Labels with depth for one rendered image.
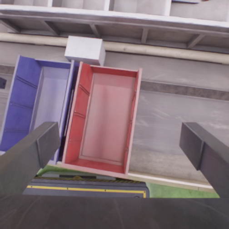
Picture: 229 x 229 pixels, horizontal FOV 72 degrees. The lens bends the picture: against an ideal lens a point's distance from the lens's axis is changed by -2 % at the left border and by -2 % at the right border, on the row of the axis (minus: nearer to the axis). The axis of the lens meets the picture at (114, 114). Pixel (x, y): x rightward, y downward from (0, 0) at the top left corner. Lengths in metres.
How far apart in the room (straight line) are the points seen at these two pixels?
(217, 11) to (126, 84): 0.35
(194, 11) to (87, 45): 0.35
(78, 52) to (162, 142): 0.44
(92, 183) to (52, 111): 0.57
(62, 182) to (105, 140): 0.58
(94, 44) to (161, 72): 0.27
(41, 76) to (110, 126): 0.34
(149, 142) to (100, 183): 0.54
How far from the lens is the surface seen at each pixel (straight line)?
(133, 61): 0.67
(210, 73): 0.72
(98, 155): 0.62
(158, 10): 0.55
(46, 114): 0.68
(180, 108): 0.65
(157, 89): 0.65
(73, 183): 1.10
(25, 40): 0.80
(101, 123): 0.61
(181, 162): 0.64
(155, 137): 0.61
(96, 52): 0.58
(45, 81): 0.72
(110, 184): 1.05
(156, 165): 0.62
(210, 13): 0.60
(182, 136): 0.16
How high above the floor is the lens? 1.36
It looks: 82 degrees down
